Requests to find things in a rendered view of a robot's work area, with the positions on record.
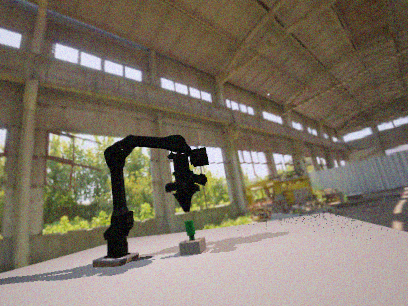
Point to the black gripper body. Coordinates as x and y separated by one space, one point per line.
180 184

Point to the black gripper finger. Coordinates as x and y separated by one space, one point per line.
182 199
189 199

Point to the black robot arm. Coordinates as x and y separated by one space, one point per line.
121 218

